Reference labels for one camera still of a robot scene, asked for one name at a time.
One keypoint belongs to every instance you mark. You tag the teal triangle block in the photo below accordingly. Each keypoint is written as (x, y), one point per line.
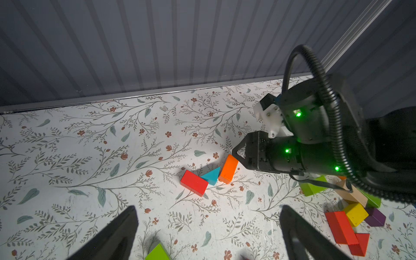
(212, 176)

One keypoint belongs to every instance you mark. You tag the green block left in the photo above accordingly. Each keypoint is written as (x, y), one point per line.
(158, 253)

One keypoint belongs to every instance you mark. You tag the orange rectangular block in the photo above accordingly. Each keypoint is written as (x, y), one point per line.
(228, 169)

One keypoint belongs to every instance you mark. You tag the green block right flat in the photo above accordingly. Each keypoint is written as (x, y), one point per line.
(310, 189)

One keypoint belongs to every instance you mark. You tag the red triangle block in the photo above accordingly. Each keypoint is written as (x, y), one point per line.
(360, 248)

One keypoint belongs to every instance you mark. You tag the green block right lower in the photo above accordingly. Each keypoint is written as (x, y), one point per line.
(372, 201)

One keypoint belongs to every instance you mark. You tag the yellow block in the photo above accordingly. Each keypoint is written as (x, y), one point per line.
(356, 214)

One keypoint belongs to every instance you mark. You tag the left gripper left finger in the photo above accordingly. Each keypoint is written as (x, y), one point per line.
(114, 242)

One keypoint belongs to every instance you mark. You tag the purple block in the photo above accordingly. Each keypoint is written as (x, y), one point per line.
(375, 217)

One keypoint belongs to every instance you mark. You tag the natural wood block right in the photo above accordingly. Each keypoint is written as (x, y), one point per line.
(355, 196)

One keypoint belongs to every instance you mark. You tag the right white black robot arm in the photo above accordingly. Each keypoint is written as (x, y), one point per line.
(317, 126)

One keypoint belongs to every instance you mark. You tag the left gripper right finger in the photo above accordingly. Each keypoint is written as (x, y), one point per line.
(301, 239)

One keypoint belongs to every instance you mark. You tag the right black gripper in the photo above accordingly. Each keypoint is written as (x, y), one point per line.
(279, 155)

